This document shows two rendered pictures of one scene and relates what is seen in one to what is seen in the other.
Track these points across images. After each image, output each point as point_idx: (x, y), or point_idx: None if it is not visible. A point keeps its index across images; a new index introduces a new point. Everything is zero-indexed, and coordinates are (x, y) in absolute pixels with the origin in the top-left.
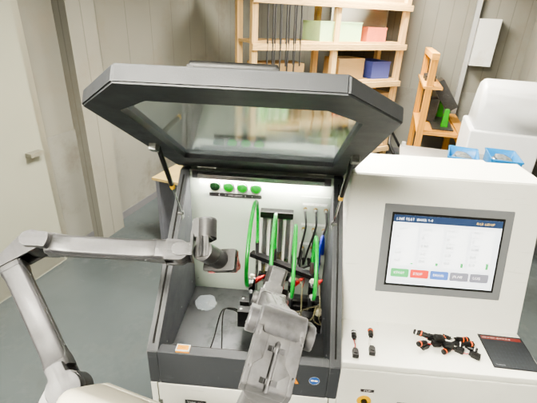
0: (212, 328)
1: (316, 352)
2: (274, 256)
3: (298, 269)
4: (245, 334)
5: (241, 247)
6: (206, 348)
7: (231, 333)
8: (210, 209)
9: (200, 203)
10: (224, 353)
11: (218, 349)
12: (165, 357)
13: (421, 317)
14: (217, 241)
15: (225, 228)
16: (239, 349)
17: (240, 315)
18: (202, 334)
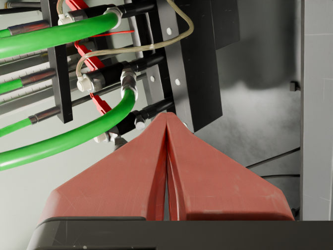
0: (229, 147)
1: None
2: (42, 76)
3: (46, 6)
4: (230, 85)
5: (66, 131)
6: (303, 203)
7: (232, 113)
8: (8, 224)
9: (2, 247)
10: (318, 166)
11: (302, 177)
12: None
13: None
14: (71, 176)
15: (37, 178)
16: (267, 97)
17: (200, 123)
18: (246, 164)
